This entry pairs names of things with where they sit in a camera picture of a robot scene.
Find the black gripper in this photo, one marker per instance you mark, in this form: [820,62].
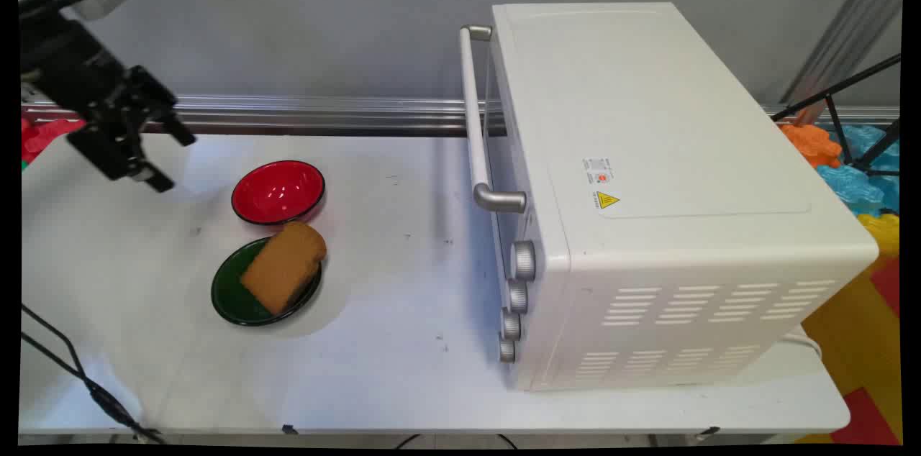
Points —
[72,57]

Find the red foam puzzle piece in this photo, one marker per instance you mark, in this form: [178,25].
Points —
[47,136]

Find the red bowl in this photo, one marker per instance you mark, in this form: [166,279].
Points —
[277,190]

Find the green plate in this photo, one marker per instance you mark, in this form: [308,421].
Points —
[230,294]

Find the brown bread slice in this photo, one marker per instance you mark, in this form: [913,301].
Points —
[284,265]

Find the black table edge clip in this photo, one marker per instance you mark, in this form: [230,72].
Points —
[707,432]
[289,430]

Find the large silver oven knob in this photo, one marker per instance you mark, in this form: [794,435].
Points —
[524,260]

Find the white label sticker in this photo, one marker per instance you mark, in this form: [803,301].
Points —
[597,172]

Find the yellow warning sticker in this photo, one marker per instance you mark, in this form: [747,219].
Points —
[607,200]

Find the white toaster oven body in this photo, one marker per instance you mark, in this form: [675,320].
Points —
[662,118]

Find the orange foam puzzle piece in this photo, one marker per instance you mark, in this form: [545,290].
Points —
[809,143]

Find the black tripod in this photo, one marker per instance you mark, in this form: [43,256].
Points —
[829,98]

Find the blue foam puzzle piece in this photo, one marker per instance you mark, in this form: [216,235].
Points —
[853,186]

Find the yellow floor mat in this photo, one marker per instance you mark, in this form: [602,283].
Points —
[856,341]

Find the yellow foam puzzle piece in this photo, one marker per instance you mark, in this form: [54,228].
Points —
[883,233]

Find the red floor mat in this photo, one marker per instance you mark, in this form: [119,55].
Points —
[867,416]

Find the aluminium table rail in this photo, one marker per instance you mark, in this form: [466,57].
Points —
[324,114]

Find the aluminium frame post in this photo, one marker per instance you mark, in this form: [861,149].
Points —
[856,17]

